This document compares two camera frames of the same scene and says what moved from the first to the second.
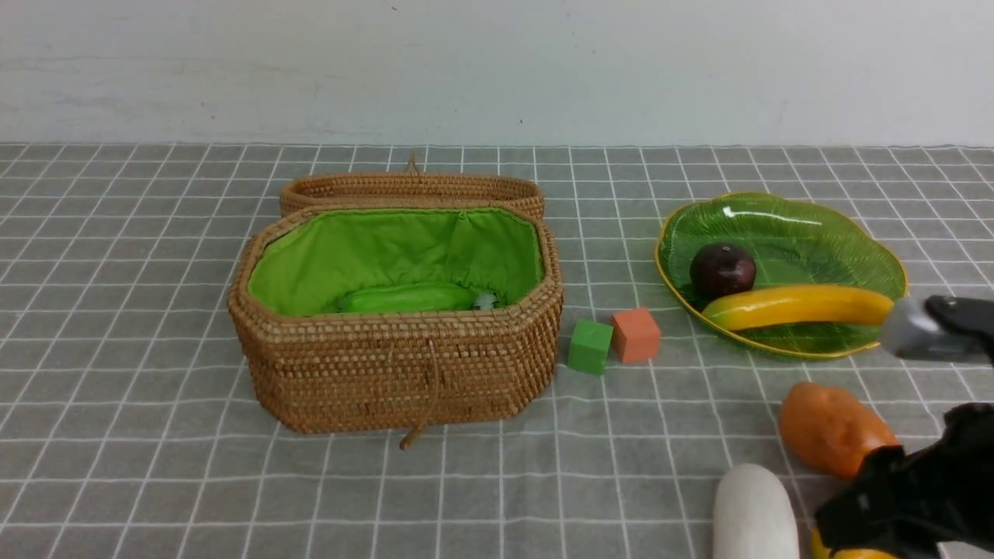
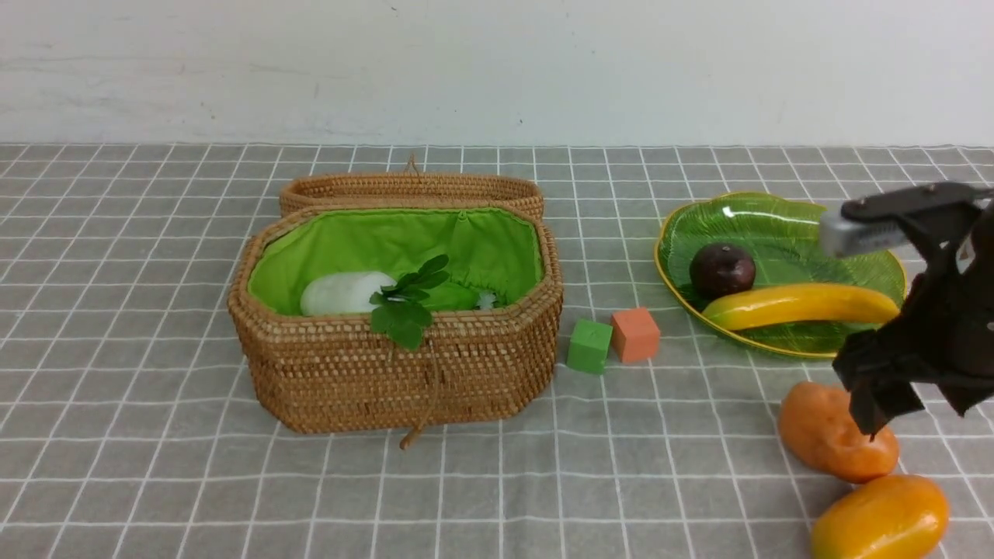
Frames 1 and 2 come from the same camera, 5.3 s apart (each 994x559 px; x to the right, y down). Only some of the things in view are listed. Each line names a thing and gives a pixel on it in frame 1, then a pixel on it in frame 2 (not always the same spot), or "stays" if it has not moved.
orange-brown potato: (829, 429) stays
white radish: (753, 519) to (343, 292)
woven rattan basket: (324, 369) stays
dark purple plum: (720, 269) stays
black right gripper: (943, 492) to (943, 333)
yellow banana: (811, 303) stays
